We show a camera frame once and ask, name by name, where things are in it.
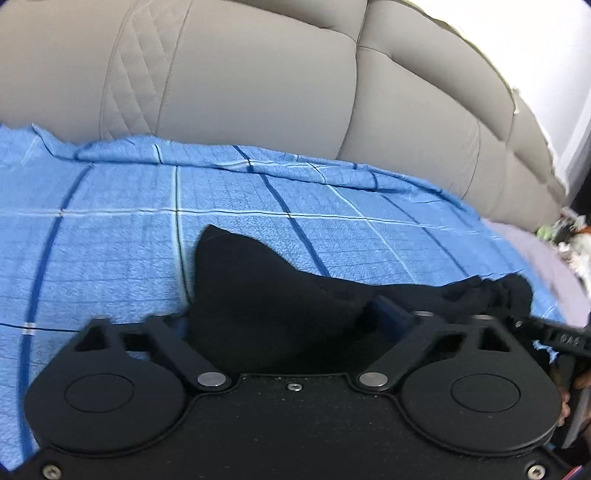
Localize small colourful clutter pile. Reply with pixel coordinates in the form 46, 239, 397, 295
536, 207, 591, 280

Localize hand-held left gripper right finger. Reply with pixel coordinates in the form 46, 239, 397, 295
353, 295, 516, 394

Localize black pants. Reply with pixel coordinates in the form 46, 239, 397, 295
187, 224, 534, 376

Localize blue checked bedsheet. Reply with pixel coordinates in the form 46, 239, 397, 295
0, 122, 568, 469

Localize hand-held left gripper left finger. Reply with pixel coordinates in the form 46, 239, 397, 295
73, 316, 232, 394

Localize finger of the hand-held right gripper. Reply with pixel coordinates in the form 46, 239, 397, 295
508, 314, 552, 340

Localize beige padded headboard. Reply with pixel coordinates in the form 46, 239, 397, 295
0, 0, 572, 232

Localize lavender pillow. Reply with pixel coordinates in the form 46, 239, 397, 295
484, 219, 591, 326

